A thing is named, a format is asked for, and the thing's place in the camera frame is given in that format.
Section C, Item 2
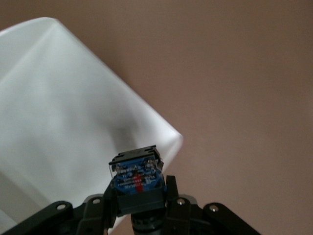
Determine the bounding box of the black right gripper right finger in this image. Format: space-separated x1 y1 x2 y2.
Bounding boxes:
163 175 260 235

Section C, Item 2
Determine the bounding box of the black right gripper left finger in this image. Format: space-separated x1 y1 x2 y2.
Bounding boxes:
2 181 133 235

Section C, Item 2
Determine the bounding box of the red mushroom push button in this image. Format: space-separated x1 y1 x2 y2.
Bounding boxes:
109 144 169 235

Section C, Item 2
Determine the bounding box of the white plastic bin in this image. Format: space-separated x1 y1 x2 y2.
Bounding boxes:
0 16 184 235

